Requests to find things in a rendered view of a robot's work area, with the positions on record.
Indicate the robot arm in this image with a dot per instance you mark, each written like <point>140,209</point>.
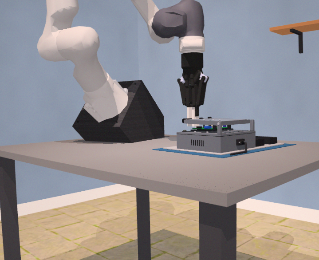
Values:
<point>104,97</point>

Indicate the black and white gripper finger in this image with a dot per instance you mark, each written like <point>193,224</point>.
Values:
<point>198,94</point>
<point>186,94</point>

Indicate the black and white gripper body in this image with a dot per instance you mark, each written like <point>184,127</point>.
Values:
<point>192,63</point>

